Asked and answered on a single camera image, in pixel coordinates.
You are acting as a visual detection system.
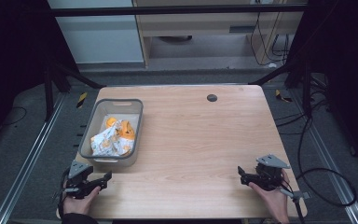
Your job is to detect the black horizontal bar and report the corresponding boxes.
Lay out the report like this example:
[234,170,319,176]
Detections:
[48,4,309,18]

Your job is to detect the right hand-held gripper cable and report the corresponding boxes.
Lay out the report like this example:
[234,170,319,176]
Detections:
[279,183,307,224]

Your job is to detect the grey cable plug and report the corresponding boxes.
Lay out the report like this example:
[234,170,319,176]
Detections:
[280,188,311,201]

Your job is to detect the black metal stand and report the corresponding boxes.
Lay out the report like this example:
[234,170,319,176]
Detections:
[42,57,107,123]
[247,54,314,119]

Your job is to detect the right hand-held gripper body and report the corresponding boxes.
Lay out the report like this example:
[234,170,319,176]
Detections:
[254,154,292,192]

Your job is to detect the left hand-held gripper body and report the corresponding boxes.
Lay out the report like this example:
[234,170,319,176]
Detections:
[62,160,95,201]

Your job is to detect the white cabinet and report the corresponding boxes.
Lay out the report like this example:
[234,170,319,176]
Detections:
[47,0,145,65]

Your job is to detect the left hand-held gripper cable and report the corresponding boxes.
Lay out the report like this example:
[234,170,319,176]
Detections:
[56,167,72,219]

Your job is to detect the person's left hand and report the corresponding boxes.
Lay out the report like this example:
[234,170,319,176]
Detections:
[62,185,103,217]

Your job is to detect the grey plastic basket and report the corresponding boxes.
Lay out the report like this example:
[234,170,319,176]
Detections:
[77,98,145,168]

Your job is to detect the aluminium floor rail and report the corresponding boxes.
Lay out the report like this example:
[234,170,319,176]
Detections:
[288,88,358,224]
[0,92,67,224]

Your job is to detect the bundle of black desk cables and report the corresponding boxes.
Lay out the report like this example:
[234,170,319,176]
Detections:
[249,11,291,67]

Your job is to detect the orange and white patterned cloth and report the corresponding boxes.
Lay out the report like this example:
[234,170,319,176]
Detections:
[89,117,137,158]

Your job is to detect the thin black floor cable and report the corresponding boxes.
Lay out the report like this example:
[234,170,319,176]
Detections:
[0,105,28,129]

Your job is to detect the person's right hand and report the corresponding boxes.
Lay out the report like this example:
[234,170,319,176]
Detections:
[248,169,291,224]

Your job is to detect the black curtain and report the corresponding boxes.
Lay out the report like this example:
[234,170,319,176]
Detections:
[0,0,79,154]
[286,0,358,174]

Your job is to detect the hand-held gripper cable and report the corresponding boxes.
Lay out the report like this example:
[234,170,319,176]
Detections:
[56,167,72,219]
[279,183,307,224]

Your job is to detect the yellow and black tape strip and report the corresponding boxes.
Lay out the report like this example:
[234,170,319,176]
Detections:
[274,89,294,104]
[76,91,89,109]

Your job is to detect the black looped floor cable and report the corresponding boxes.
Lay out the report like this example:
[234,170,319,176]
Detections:
[296,115,358,208]

